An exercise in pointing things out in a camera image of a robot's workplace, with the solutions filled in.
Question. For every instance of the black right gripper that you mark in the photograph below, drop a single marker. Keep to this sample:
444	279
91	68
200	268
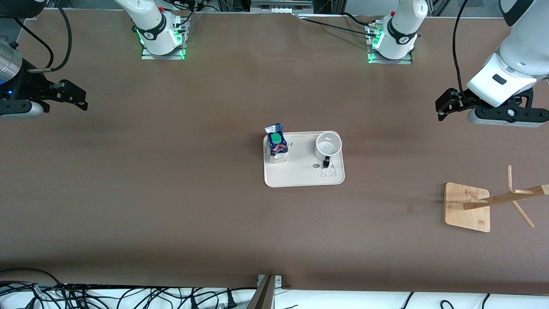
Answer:
31	82

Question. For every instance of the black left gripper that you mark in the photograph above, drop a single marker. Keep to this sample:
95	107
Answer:
460	100

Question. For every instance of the blue milk carton green cap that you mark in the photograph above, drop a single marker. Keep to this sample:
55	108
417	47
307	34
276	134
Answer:
276	148

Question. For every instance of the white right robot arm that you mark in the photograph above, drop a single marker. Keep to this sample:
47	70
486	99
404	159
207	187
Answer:
150	25

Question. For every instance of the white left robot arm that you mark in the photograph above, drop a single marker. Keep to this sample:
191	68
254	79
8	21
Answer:
401	34

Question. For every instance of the beige rabbit print tray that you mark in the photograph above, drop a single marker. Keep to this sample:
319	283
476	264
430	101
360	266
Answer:
300	174

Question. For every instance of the wooden mug stand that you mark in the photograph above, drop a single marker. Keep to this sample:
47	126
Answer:
465	214

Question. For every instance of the brown table cover sheet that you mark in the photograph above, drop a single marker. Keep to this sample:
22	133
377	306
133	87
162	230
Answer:
214	236

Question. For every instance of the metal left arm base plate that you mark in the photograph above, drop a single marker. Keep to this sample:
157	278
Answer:
405	61

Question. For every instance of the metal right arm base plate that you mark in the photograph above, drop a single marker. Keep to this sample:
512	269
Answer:
148	55

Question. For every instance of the aluminium frame rail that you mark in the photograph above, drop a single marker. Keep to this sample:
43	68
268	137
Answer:
279	6

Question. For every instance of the metal frame bracket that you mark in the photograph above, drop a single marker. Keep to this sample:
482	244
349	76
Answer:
263	296

